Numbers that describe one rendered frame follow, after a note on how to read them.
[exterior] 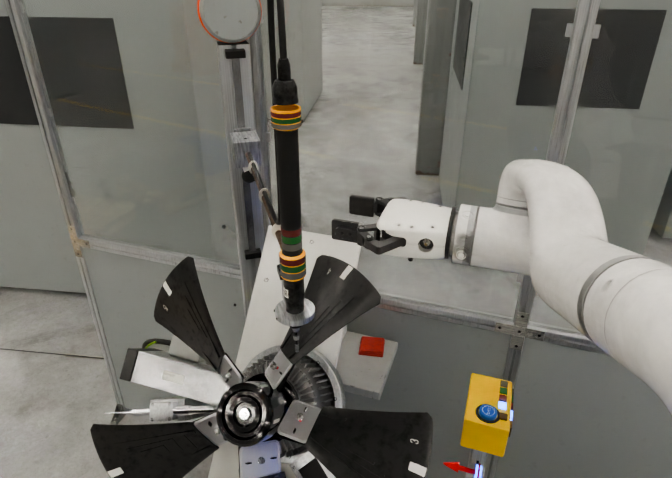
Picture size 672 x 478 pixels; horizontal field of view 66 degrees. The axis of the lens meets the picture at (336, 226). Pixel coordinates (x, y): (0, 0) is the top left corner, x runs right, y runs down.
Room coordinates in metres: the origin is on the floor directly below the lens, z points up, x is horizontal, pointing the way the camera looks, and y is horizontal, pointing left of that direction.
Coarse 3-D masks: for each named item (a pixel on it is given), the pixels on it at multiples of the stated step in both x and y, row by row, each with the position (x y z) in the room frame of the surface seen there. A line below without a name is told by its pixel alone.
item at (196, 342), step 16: (176, 272) 0.95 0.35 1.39; (192, 272) 0.92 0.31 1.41; (176, 288) 0.94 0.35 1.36; (192, 288) 0.91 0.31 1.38; (160, 304) 0.96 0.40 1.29; (176, 304) 0.93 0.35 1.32; (192, 304) 0.89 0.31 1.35; (160, 320) 0.96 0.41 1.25; (176, 320) 0.93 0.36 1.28; (192, 320) 0.89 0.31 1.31; (208, 320) 0.86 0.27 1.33; (176, 336) 0.93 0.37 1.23; (192, 336) 0.89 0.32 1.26; (208, 336) 0.85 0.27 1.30; (208, 352) 0.85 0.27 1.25; (224, 352) 0.81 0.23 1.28
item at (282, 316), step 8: (280, 304) 0.74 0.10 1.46; (304, 304) 0.74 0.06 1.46; (312, 304) 0.74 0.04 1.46; (280, 312) 0.71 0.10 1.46; (304, 312) 0.71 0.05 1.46; (312, 312) 0.71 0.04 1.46; (280, 320) 0.70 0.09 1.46; (288, 320) 0.69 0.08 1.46; (296, 320) 0.69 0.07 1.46; (304, 320) 0.70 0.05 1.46
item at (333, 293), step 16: (320, 256) 1.00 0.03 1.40; (320, 272) 0.95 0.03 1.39; (336, 272) 0.92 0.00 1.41; (352, 272) 0.90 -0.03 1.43; (320, 288) 0.91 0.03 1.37; (336, 288) 0.88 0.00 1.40; (352, 288) 0.86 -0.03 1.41; (368, 288) 0.84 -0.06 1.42; (320, 304) 0.87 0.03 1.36; (336, 304) 0.84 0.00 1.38; (352, 304) 0.83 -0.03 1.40; (368, 304) 0.81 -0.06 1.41; (320, 320) 0.83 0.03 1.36; (336, 320) 0.81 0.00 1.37; (352, 320) 0.80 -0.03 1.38; (288, 336) 0.86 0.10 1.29; (304, 336) 0.82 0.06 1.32; (320, 336) 0.79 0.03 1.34; (288, 352) 0.81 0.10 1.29; (304, 352) 0.78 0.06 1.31
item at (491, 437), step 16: (480, 384) 0.94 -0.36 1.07; (496, 384) 0.94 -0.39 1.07; (480, 400) 0.89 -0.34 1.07; (496, 400) 0.89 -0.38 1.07; (464, 416) 0.85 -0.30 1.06; (480, 416) 0.84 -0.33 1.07; (464, 432) 0.83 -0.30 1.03; (480, 432) 0.82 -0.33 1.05; (496, 432) 0.80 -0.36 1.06; (480, 448) 0.81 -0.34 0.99; (496, 448) 0.80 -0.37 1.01
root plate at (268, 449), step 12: (264, 444) 0.71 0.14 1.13; (276, 444) 0.73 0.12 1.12; (240, 456) 0.68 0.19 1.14; (252, 456) 0.69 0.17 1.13; (264, 456) 0.70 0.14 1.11; (276, 456) 0.71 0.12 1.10; (240, 468) 0.67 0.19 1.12; (252, 468) 0.67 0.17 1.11; (264, 468) 0.68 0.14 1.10; (276, 468) 0.69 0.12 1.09
